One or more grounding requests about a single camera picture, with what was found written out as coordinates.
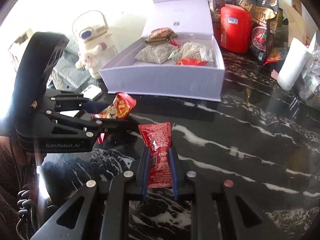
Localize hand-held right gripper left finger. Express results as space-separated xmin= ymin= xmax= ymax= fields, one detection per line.
xmin=30 ymin=147 xmax=152 ymax=240

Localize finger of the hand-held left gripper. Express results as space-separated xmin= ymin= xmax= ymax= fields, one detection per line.
xmin=47 ymin=111 xmax=140 ymax=137
xmin=45 ymin=92 xmax=110 ymax=117

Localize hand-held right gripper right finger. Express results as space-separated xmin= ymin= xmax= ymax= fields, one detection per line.
xmin=169 ymin=147 xmax=288 ymax=240

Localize red cartoon snack packet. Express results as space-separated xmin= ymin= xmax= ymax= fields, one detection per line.
xmin=90 ymin=92 xmax=137 ymax=144

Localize red ketchup sachet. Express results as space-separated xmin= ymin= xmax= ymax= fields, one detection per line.
xmin=138 ymin=122 xmax=174 ymax=189

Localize lavender gift box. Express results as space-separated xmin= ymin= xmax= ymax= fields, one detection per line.
xmin=99 ymin=0 xmax=225 ymax=102

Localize white patterned pastry packet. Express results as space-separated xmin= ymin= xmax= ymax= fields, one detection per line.
xmin=168 ymin=42 xmax=214 ymax=63
xmin=134 ymin=45 xmax=173 ymax=64

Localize red gold candy packet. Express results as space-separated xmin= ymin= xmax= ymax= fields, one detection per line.
xmin=176 ymin=58 xmax=209 ymax=66

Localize green patterned zongzi pouch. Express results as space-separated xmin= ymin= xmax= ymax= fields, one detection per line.
xmin=146 ymin=27 xmax=179 ymax=46

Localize small white case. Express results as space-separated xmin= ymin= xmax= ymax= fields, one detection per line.
xmin=82 ymin=84 xmax=103 ymax=100

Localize grey-green puffer jacket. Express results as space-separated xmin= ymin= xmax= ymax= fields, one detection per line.
xmin=51 ymin=40 xmax=91 ymax=91

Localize white cartoon water bottle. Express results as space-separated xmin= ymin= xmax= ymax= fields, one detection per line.
xmin=72 ymin=10 xmax=116 ymax=79

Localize dark jar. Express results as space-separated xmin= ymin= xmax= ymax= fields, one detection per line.
xmin=212 ymin=12 xmax=222 ymax=43

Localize orange red snack bag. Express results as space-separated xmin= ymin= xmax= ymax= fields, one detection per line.
xmin=262 ymin=49 xmax=286 ymax=67

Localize red tea canister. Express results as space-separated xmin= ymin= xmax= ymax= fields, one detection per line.
xmin=220 ymin=6 xmax=251 ymax=54

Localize white paper roll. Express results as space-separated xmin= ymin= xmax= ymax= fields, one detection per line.
xmin=278 ymin=38 xmax=309 ymax=91

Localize clear jar brown label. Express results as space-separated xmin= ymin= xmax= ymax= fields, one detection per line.
xmin=207 ymin=0 xmax=226 ymax=13

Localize clear plastic bag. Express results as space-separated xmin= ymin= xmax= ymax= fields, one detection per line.
xmin=297 ymin=55 xmax=320 ymax=106

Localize black gold food bag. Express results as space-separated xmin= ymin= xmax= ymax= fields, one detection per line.
xmin=251 ymin=0 xmax=283 ymax=64

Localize clear jar yellow contents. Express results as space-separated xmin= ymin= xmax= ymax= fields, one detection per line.
xmin=239 ymin=0 xmax=258 ymax=12

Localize brown paper bag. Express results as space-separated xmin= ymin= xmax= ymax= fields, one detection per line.
xmin=282 ymin=2 xmax=307 ymax=46

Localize tall printed paper sleeve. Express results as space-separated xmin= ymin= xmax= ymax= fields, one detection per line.
xmin=291 ymin=0 xmax=303 ymax=16

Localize black coiled cable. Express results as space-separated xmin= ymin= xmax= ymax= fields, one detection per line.
xmin=17 ymin=182 xmax=36 ymax=216

